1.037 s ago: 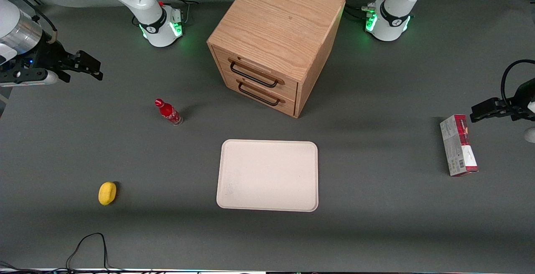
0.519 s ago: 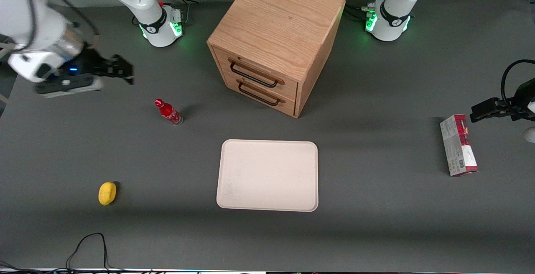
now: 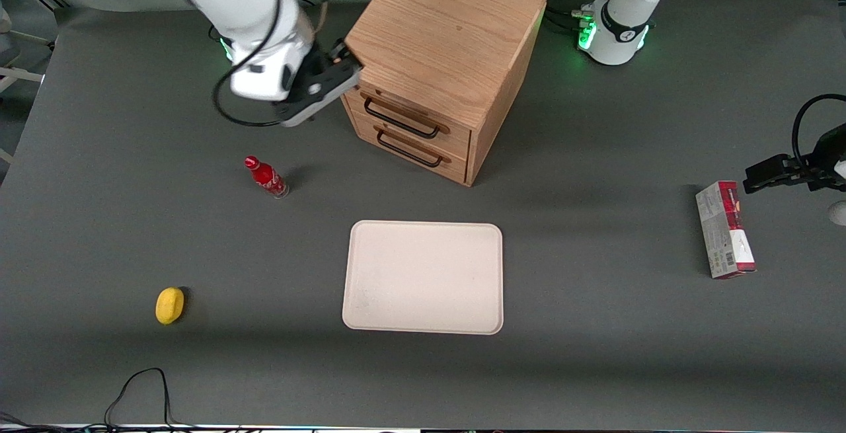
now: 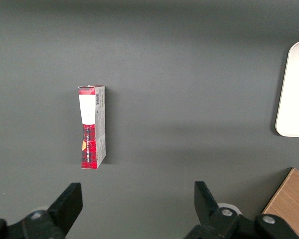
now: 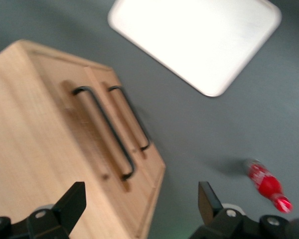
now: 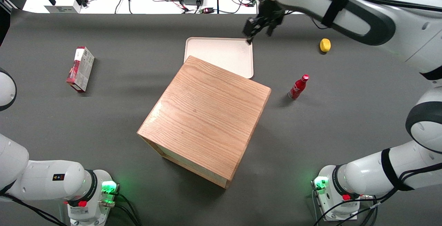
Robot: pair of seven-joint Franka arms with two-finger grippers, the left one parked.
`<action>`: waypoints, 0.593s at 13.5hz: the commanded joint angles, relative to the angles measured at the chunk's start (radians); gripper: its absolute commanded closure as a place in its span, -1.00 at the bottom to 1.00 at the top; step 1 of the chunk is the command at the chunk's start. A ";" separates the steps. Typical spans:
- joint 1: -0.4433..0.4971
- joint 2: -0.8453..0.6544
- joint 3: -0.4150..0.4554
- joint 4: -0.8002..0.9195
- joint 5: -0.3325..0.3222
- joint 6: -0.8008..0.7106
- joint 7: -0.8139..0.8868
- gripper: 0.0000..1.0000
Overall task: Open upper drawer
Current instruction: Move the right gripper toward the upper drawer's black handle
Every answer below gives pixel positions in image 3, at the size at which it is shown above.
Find white metal stand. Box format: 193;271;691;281
0;3;48;166

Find black cable on table edge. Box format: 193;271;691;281
0;367;199;433

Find yellow lemon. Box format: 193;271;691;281
155;287;186;325

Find black metal drawer handle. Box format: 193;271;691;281
376;127;445;169
363;97;441;140

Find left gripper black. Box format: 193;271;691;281
744;122;846;194

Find black cables at arm base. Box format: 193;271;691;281
545;3;599;36

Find oak wooden drawer cabinet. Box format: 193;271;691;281
340;0;548;188

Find red plaid grey carton box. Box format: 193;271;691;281
695;180;757;280

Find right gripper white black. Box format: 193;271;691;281
230;36;363;128

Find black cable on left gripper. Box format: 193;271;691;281
792;93;846;171

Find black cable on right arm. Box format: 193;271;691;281
155;0;330;128

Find wooden drawer front with handle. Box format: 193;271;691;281
350;112;471;186
344;83;474;160

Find small red soda bottle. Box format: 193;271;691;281
244;155;290;200

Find cream rectangular tray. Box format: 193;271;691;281
342;220;504;336

